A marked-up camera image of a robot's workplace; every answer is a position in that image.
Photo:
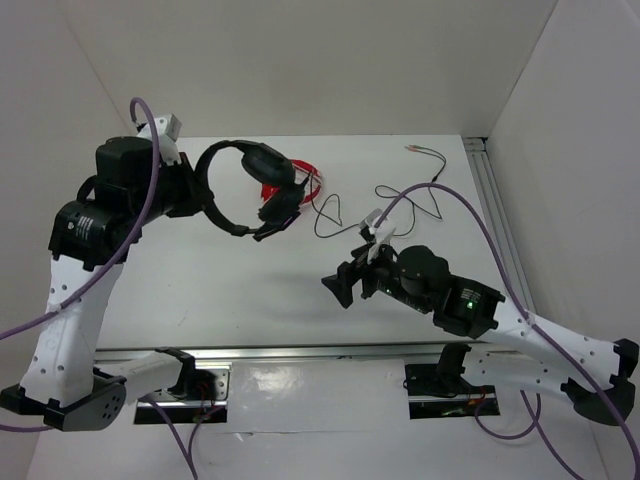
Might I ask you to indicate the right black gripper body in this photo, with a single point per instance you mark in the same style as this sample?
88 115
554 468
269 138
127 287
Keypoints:
380 274

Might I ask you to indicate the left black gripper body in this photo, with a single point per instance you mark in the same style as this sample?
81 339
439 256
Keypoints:
175 193

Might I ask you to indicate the black headphones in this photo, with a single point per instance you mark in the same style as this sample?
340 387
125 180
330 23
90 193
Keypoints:
268 167

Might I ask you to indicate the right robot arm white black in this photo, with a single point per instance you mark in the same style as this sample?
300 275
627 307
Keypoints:
498 344

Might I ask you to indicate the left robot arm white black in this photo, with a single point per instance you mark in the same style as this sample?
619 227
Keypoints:
136 182

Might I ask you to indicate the red headphones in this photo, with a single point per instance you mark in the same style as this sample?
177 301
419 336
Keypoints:
304 171

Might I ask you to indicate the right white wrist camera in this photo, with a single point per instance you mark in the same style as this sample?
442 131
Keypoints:
377 231

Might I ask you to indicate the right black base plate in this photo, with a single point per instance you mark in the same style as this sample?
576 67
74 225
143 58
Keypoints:
430 397

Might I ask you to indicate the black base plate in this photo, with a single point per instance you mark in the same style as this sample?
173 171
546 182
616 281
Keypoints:
206 400
430 397

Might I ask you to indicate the aluminium rail right side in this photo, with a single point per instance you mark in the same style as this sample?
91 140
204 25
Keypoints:
496 218

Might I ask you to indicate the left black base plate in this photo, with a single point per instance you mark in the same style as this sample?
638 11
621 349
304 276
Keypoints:
206 400

